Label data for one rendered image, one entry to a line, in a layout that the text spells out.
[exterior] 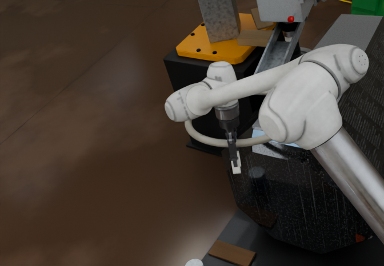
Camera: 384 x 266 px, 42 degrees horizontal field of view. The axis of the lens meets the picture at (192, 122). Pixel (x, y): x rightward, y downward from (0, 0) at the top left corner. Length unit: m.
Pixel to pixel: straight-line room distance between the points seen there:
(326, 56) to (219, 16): 1.77
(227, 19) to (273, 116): 1.88
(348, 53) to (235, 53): 1.71
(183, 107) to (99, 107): 2.74
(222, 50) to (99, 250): 1.42
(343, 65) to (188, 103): 0.58
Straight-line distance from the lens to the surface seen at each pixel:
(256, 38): 2.96
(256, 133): 2.35
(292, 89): 1.22
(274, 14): 2.48
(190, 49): 3.13
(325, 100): 1.25
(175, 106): 1.68
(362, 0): 4.12
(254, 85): 1.55
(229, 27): 3.06
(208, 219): 3.10
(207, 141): 1.96
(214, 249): 2.91
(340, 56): 1.30
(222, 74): 1.76
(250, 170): 2.46
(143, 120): 4.02
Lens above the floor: 2.30
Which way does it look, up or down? 37 degrees down
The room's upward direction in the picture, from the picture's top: 18 degrees counter-clockwise
